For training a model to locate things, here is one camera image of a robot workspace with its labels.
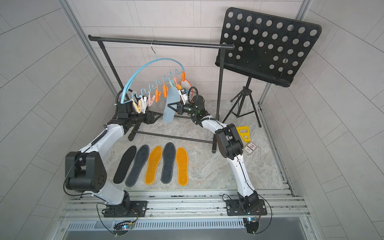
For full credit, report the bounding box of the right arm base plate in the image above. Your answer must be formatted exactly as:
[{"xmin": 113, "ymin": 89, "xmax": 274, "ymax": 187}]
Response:
[{"xmin": 225, "ymin": 199, "xmax": 268, "ymax": 216}]

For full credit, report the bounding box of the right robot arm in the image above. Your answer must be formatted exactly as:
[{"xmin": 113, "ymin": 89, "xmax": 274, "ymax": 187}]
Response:
[{"xmin": 166, "ymin": 87, "xmax": 267, "ymax": 215}]

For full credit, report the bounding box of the black shoe insole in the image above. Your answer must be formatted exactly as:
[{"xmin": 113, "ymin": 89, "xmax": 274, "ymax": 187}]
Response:
[{"xmin": 113, "ymin": 146, "xmax": 137, "ymax": 184}]

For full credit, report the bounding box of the light blue insole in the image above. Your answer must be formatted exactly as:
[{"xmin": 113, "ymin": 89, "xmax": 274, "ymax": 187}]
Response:
[{"xmin": 163, "ymin": 88, "xmax": 180, "ymax": 123}]

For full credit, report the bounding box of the aluminium mounting rail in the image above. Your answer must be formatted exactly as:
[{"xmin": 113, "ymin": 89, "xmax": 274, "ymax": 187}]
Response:
[{"xmin": 59, "ymin": 189, "xmax": 310, "ymax": 221}]

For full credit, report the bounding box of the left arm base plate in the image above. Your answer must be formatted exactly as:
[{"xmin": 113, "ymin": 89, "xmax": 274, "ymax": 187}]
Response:
[{"xmin": 102, "ymin": 201, "xmax": 148, "ymax": 218}]

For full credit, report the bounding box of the small card box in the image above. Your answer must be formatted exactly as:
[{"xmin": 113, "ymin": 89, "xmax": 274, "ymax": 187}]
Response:
[{"xmin": 243, "ymin": 142, "xmax": 258, "ymax": 156}]

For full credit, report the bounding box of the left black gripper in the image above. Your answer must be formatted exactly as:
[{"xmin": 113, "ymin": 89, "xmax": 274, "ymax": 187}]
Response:
[{"xmin": 127, "ymin": 109, "xmax": 161, "ymax": 126}]

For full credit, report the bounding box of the black perforated music stand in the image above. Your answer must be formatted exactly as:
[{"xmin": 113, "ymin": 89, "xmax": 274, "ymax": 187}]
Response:
[{"xmin": 214, "ymin": 7, "xmax": 322, "ymax": 130}]

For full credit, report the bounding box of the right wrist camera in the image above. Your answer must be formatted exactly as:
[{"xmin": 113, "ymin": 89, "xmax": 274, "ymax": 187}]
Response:
[{"xmin": 178, "ymin": 89, "xmax": 188, "ymax": 105}]

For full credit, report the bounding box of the black garment rack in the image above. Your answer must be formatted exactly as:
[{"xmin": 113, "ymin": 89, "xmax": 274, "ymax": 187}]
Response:
[{"xmin": 87, "ymin": 35, "xmax": 235, "ymax": 154}]

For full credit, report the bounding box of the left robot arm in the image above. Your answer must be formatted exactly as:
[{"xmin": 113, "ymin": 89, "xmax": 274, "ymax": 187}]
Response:
[{"xmin": 63, "ymin": 100, "xmax": 162, "ymax": 218}]

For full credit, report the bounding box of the yellow triangular plastic piece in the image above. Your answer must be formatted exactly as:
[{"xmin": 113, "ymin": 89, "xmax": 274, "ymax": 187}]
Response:
[{"xmin": 237, "ymin": 126, "xmax": 251, "ymax": 143}]

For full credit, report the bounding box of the orange rim insole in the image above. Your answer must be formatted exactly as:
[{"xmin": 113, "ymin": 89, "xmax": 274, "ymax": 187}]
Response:
[{"xmin": 180, "ymin": 72, "xmax": 192, "ymax": 94}]

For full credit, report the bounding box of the blue multi-clip hanger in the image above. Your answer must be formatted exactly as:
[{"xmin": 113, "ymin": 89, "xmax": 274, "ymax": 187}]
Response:
[{"xmin": 119, "ymin": 40, "xmax": 187, "ymax": 114}]

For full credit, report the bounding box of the dark grey shoe insole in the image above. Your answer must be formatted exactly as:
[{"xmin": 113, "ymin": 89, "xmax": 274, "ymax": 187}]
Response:
[{"xmin": 125, "ymin": 145, "xmax": 150, "ymax": 187}]

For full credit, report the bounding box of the orange yellow shoe insole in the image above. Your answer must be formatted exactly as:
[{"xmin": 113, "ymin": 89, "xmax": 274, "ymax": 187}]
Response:
[{"xmin": 145, "ymin": 146, "xmax": 163, "ymax": 185}]

